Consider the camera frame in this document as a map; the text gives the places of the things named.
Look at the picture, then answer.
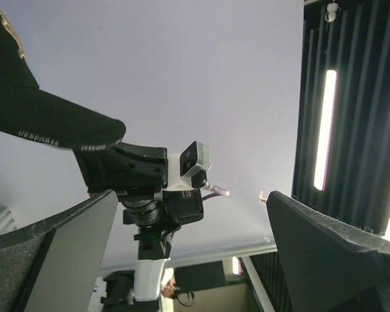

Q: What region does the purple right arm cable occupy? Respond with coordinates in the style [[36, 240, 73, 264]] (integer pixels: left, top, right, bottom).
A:
[[201, 182, 231, 201]]

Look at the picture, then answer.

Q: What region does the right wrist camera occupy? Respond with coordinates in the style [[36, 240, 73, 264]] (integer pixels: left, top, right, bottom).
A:
[[165, 141, 211, 192]]

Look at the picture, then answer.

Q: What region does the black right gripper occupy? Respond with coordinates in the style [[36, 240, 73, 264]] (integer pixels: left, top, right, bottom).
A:
[[76, 142, 204, 233]]

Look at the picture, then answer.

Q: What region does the black baseball cap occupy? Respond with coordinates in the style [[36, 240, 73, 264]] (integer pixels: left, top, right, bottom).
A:
[[0, 9, 126, 152]]

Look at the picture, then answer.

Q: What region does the ceiling light strip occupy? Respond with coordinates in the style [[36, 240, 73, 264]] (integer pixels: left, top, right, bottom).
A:
[[313, 70, 337, 190]]

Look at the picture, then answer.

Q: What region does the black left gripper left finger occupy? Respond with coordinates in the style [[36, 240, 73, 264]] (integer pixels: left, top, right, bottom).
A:
[[0, 191, 118, 311]]

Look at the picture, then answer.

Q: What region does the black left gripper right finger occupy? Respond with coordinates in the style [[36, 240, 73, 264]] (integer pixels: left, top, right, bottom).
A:
[[266, 191, 390, 311]]

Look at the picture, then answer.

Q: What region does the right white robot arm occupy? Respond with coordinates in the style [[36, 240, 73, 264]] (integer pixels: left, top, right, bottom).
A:
[[74, 141, 211, 311]]

